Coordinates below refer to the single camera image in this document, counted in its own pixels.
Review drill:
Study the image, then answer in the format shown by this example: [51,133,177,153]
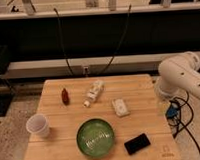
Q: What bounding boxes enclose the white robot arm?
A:
[155,52,200,100]

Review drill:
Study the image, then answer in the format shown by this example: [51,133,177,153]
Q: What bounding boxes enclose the clear plastic bottle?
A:
[83,80,104,107]

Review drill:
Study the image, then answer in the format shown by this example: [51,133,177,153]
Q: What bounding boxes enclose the black smartphone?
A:
[124,134,150,155]

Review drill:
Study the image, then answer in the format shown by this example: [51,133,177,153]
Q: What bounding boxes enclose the white plastic cup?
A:
[26,114,50,138]

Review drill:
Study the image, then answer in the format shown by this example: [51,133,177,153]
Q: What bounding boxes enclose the blue power adapter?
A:
[165,103,180,119]

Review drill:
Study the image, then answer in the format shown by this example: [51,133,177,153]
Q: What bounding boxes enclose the black equipment at left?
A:
[0,46,14,117]

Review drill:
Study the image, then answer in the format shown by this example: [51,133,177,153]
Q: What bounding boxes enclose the white wall outlet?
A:
[82,65,89,76]

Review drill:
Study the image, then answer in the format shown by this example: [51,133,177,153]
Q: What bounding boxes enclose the right black hanging cable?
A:
[94,3,135,77]

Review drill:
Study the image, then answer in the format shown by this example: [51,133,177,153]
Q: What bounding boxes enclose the black hanging cable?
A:
[94,3,135,77]
[53,7,75,77]

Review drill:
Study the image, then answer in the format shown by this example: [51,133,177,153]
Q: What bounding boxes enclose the left black hanging cable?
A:
[53,7,75,77]

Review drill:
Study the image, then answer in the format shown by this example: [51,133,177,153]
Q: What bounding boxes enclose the black floor cable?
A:
[166,89,200,160]

